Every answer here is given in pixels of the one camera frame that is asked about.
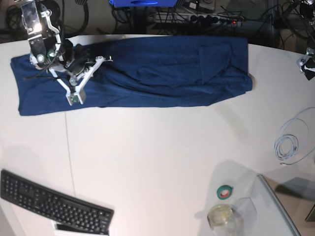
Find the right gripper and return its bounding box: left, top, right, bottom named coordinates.
left=58, top=40, right=95, bottom=75

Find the dark blue t-shirt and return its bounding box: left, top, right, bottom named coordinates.
left=10, top=36, right=253, bottom=116

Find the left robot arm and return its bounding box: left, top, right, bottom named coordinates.
left=282, top=0, right=315, bottom=81

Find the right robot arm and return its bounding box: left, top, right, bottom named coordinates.
left=20, top=0, right=93, bottom=79

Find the blue box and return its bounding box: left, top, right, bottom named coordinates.
left=109, top=0, right=177, bottom=7

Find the black power strip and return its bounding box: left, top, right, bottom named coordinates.
left=189, top=13, right=243, bottom=27

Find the black computer keyboard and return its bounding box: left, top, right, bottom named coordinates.
left=0, top=170, right=114, bottom=235

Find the green electrical tape roll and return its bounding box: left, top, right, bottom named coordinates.
left=216, top=185, right=233, bottom=200

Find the clear glass jar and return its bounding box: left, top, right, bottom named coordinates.
left=207, top=204, right=237, bottom=236

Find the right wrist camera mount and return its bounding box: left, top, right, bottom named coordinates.
left=48, top=56, right=113, bottom=106

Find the coiled white cable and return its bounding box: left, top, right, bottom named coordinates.
left=274, top=107, right=315, bottom=166

